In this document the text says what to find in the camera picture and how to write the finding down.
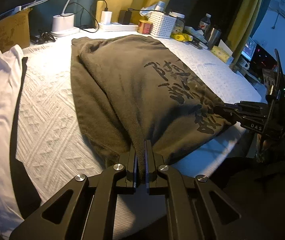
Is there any white charger adapter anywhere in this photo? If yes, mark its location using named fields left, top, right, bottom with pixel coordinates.
left=100, top=11, right=112, bottom=25

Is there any white power strip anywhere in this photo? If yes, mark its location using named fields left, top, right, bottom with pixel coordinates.
left=99, top=22, right=138, bottom=32

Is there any red gold tin can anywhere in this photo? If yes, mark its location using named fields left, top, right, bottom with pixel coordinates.
left=137, top=20, right=153, bottom=34

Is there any brown cardboard box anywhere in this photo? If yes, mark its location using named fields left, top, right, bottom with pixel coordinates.
left=0, top=8, right=32, bottom=53

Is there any computer monitor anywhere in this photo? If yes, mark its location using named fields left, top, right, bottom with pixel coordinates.
left=241, top=37, right=257, bottom=62

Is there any olive brown printed t-shirt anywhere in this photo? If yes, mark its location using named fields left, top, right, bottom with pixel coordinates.
left=70, top=35, right=231, bottom=178

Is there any black strap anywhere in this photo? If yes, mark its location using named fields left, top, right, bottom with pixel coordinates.
left=9, top=56, right=42, bottom=220

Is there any plastic water bottle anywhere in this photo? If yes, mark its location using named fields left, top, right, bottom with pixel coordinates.
left=198, top=14, right=211, bottom=33

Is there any white perforated plastic basket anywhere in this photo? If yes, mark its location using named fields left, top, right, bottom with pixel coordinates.
left=148, top=11, right=176, bottom=38

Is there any white textured bed cover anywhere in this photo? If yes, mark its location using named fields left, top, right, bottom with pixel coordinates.
left=16, top=30, right=262, bottom=239

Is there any dark green curtain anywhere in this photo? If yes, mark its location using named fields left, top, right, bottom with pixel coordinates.
left=29, top=0, right=97, bottom=34

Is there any steel tumbler cup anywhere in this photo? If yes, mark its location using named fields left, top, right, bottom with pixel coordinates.
left=205, top=26, right=221, bottom=50

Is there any black charger block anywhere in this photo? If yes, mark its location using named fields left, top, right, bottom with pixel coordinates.
left=118, top=10, right=132, bottom=25

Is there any yellow tissue box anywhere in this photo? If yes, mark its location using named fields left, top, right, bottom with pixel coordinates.
left=211, top=40, right=234, bottom=64

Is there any clear jar white lid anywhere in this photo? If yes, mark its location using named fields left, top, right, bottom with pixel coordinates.
left=169, top=11, right=185, bottom=34

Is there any white desk lamp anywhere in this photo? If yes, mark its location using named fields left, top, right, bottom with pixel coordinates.
left=51, top=0, right=79, bottom=37

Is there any black coiled cable bundle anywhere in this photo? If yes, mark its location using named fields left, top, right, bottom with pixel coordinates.
left=29, top=29, right=56, bottom=45

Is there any black computer tower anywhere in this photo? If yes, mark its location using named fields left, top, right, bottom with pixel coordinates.
left=249, top=44, right=277, bottom=79

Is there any yellow snack bag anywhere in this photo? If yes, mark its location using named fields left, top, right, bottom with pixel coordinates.
left=171, top=33, right=193, bottom=42

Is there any white folded garment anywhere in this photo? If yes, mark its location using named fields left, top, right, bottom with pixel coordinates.
left=0, top=45, right=24, bottom=239

